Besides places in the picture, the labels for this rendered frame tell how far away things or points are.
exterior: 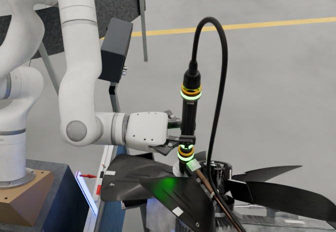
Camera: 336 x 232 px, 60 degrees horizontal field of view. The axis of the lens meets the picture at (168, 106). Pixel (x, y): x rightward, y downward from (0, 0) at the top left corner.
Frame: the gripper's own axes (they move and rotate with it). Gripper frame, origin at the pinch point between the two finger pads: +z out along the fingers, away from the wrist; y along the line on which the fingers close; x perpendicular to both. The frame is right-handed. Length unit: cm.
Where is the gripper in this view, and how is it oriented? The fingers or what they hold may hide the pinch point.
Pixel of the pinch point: (187, 132)
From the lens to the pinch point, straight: 73.8
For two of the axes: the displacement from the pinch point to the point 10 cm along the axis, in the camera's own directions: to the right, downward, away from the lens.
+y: -0.7, 7.5, -6.6
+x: -0.1, -6.6, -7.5
